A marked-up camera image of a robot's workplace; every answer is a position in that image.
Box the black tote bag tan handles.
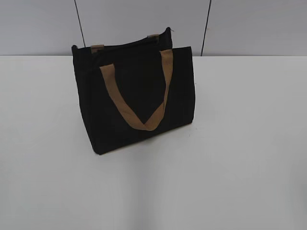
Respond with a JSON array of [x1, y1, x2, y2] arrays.
[[71, 28, 195, 155]]

